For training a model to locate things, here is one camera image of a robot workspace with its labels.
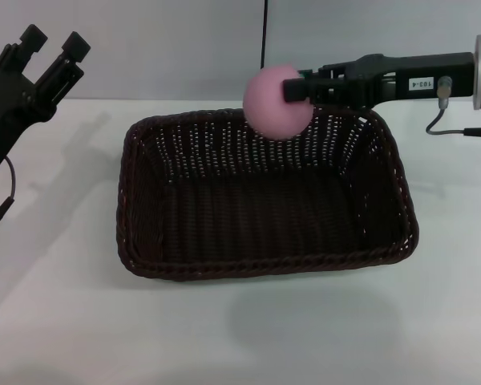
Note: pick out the black woven wicker basket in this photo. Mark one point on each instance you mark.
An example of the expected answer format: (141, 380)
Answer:
(264, 216)

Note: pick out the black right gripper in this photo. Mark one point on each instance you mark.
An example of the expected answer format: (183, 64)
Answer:
(385, 70)

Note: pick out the pink toy peach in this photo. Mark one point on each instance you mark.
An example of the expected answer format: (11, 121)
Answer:
(264, 108)

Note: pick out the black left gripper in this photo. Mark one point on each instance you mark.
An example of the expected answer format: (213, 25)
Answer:
(8, 104)

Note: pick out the dark vertical wall strip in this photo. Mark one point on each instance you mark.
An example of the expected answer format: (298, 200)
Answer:
(264, 36)

